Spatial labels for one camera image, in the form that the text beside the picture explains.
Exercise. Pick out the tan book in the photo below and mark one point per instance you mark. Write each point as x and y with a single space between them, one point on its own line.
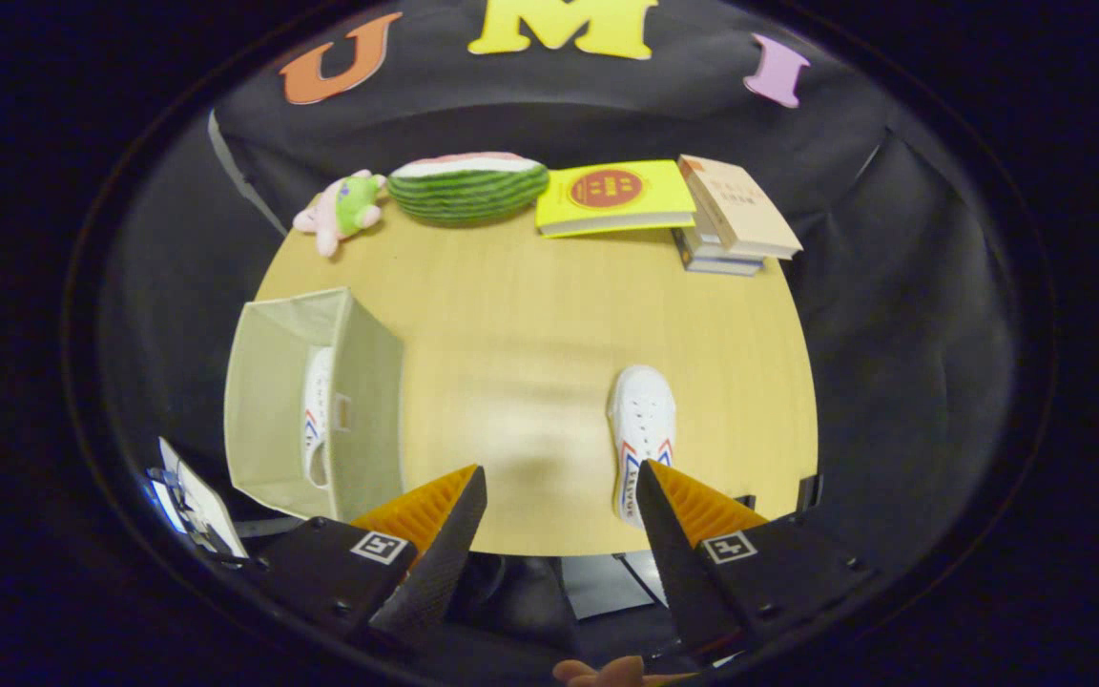
736 205

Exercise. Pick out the beige fabric storage box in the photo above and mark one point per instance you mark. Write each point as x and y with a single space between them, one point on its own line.
373 382

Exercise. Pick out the dark cover book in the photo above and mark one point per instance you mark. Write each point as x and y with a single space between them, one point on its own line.
712 267

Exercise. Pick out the yellow book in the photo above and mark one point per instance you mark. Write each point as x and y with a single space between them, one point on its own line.
607 191

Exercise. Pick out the grey cover book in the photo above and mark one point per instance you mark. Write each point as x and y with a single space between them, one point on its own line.
707 246

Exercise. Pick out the white paper sheet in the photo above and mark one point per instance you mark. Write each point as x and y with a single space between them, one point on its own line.
211 506

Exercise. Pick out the pink and green plush toy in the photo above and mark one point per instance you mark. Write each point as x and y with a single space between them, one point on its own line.
354 205

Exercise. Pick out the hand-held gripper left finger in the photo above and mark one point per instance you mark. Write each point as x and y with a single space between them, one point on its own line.
445 563

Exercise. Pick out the white shoe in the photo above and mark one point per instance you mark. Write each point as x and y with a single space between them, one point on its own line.
643 410
318 401

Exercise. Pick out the watermelon slice plush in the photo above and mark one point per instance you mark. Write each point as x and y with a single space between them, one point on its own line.
468 196

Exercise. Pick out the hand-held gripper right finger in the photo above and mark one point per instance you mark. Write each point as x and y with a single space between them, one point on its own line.
678 572

